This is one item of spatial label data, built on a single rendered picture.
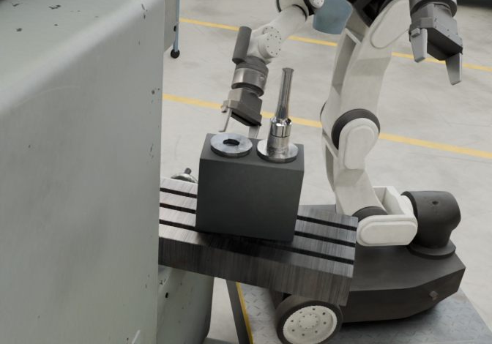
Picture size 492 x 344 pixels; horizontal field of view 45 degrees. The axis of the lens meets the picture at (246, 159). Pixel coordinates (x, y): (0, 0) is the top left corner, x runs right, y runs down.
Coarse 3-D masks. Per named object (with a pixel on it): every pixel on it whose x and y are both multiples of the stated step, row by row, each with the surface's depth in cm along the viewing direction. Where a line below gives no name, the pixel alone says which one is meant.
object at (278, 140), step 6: (270, 126) 123; (270, 132) 124; (276, 132) 123; (282, 132) 123; (288, 132) 124; (270, 138) 124; (276, 138) 123; (282, 138) 123; (288, 138) 125; (270, 144) 125; (276, 144) 124; (282, 144) 124; (288, 144) 126; (270, 150) 125; (276, 150) 125; (282, 150) 125
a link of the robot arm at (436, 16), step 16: (416, 0) 114; (432, 0) 112; (448, 0) 112; (416, 16) 112; (432, 16) 109; (448, 16) 113; (432, 32) 109; (448, 32) 110; (432, 48) 113; (448, 48) 113
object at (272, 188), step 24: (216, 144) 126; (240, 144) 127; (264, 144) 128; (216, 168) 124; (240, 168) 123; (264, 168) 123; (288, 168) 123; (216, 192) 127; (240, 192) 126; (264, 192) 126; (288, 192) 125; (216, 216) 130; (240, 216) 129; (264, 216) 129; (288, 216) 128; (288, 240) 131
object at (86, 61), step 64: (0, 0) 63; (64, 0) 66; (128, 0) 68; (0, 64) 48; (64, 64) 53; (128, 64) 67; (0, 128) 44; (64, 128) 55; (128, 128) 71; (0, 192) 46; (64, 192) 57; (128, 192) 75; (0, 256) 48; (64, 256) 60; (128, 256) 80; (0, 320) 50; (64, 320) 63; (128, 320) 86
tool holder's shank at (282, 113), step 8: (288, 72) 117; (280, 80) 119; (288, 80) 118; (280, 88) 120; (288, 88) 119; (280, 96) 120; (288, 96) 120; (280, 104) 121; (288, 104) 121; (280, 112) 121; (288, 112) 122; (280, 120) 123
